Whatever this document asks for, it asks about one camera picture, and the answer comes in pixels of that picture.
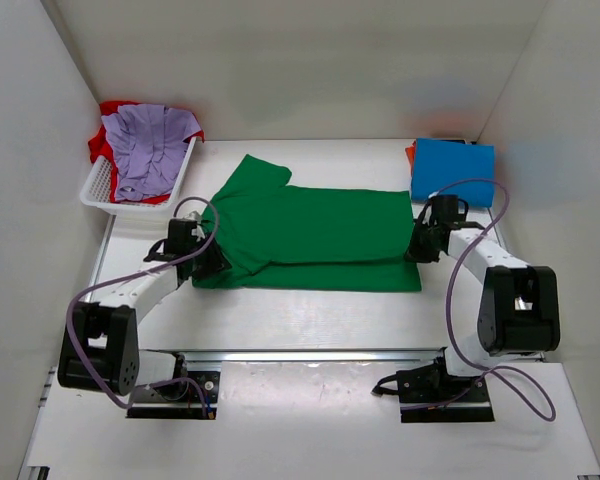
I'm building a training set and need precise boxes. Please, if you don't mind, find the green t shirt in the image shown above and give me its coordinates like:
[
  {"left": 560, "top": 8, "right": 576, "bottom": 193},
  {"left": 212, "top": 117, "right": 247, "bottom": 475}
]
[{"left": 192, "top": 155, "right": 422, "bottom": 293}]

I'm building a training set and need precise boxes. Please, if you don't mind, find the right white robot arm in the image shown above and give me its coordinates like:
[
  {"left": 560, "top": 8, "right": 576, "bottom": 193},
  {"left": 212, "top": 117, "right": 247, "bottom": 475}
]
[{"left": 404, "top": 194, "right": 561, "bottom": 401}]

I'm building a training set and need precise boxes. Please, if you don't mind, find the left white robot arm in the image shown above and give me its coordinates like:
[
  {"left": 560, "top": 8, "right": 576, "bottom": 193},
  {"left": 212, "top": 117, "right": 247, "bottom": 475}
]
[{"left": 57, "top": 218, "right": 231, "bottom": 402}]

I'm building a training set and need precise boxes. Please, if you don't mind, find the folded blue t shirt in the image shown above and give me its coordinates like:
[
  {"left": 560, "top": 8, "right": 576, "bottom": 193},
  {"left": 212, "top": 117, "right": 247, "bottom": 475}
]
[{"left": 410, "top": 138, "right": 495, "bottom": 209}]

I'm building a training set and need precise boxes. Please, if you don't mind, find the folded orange t shirt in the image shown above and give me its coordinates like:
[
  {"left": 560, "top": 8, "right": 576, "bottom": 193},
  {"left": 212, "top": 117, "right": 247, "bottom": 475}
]
[{"left": 405, "top": 141, "right": 417, "bottom": 168}]

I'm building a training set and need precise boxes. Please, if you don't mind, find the white plastic basket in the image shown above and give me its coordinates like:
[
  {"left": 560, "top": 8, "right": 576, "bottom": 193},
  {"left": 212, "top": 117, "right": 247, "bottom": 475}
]
[{"left": 79, "top": 137, "right": 198, "bottom": 222}]

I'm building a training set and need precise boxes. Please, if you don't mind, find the lavender t shirt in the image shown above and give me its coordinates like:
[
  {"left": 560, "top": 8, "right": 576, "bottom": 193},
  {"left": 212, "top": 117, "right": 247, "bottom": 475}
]
[{"left": 100, "top": 102, "right": 204, "bottom": 203}]

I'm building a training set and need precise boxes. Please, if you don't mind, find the red t shirt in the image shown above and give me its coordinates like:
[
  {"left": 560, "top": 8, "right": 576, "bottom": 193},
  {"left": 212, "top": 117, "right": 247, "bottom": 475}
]
[{"left": 87, "top": 99, "right": 206, "bottom": 206}]

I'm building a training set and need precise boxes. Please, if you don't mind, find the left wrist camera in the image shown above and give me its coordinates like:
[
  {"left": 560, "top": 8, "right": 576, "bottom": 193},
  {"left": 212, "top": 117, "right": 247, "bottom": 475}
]
[{"left": 184, "top": 211, "right": 207, "bottom": 240}]

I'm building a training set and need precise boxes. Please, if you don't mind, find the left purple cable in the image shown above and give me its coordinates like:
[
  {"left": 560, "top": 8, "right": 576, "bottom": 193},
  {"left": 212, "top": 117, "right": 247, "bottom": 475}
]
[{"left": 64, "top": 195, "right": 221, "bottom": 418}]

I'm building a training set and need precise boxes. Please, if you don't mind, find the purple cable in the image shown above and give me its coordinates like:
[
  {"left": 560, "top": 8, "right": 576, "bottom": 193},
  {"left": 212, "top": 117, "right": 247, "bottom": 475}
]
[
  {"left": 399, "top": 178, "right": 557, "bottom": 424},
  {"left": 64, "top": 195, "right": 221, "bottom": 418}
]

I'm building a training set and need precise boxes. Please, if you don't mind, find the aluminium rail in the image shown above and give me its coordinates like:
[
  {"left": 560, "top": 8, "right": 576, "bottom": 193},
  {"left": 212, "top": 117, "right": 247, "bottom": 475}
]
[{"left": 157, "top": 349, "right": 442, "bottom": 363}]

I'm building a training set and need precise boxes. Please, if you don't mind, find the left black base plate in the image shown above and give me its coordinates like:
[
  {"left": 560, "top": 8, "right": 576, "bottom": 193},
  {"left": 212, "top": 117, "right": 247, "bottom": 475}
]
[{"left": 126, "top": 362, "right": 221, "bottom": 421}]

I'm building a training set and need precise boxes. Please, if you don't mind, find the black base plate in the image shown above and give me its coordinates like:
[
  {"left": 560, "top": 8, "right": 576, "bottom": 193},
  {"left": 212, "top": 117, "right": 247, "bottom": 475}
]
[
  {"left": 371, "top": 365, "right": 495, "bottom": 424},
  {"left": 126, "top": 362, "right": 221, "bottom": 421}
]

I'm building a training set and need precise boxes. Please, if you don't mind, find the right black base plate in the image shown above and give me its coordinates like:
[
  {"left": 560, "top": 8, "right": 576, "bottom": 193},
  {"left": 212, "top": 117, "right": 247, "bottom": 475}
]
[{"left": 371, "top": 365, "right": 495, "bottom": 424}]

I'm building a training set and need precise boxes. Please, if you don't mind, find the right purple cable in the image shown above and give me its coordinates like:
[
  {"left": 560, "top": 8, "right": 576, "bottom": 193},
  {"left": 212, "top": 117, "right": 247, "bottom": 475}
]
[{"left": 399, "top": 178, "right": 557, "bottom": 424}]

